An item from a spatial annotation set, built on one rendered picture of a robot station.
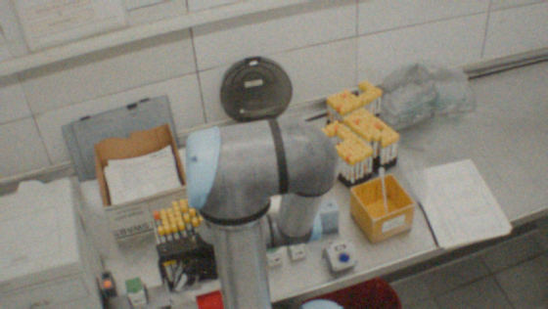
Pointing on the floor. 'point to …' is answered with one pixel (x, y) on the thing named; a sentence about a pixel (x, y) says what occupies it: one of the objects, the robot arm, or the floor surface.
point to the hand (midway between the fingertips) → (175, 288)
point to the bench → (440, 153)
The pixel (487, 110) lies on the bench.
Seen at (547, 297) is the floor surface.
